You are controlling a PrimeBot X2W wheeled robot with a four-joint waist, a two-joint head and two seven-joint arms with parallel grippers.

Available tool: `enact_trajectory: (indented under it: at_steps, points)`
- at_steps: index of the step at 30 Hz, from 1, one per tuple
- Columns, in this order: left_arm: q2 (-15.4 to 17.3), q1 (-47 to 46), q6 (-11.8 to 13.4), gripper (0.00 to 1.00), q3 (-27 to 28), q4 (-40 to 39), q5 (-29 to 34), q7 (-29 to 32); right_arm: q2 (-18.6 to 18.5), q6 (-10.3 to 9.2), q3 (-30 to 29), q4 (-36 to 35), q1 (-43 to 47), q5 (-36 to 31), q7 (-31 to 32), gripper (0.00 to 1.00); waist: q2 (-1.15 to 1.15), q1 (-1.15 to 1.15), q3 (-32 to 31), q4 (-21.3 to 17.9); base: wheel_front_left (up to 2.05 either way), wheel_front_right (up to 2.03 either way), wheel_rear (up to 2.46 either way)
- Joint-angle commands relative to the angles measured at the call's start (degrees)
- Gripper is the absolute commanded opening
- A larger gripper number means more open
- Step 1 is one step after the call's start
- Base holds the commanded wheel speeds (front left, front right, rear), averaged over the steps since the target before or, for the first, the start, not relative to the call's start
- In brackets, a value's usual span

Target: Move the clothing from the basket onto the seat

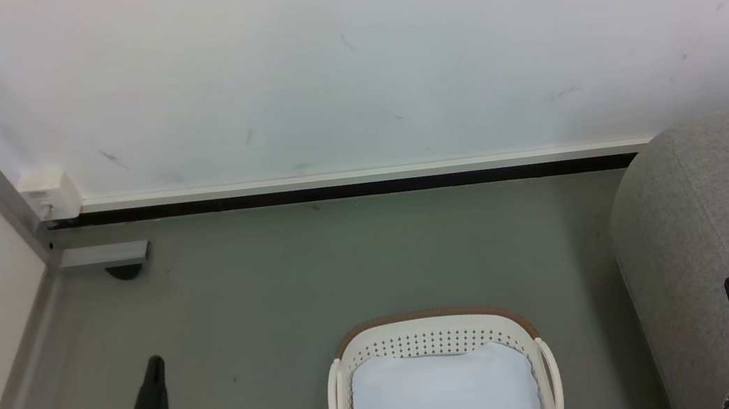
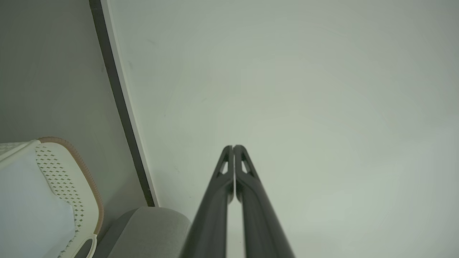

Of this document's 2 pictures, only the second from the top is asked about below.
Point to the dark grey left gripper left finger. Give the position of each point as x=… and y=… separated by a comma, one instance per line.
x=211, y=218

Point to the white and grey baseboard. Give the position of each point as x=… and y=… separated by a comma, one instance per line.
x=120, y=100

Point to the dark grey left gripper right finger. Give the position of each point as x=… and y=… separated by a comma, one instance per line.
x=261, y=222

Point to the white perforated laundry basket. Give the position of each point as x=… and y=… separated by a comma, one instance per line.
x=68, y=179

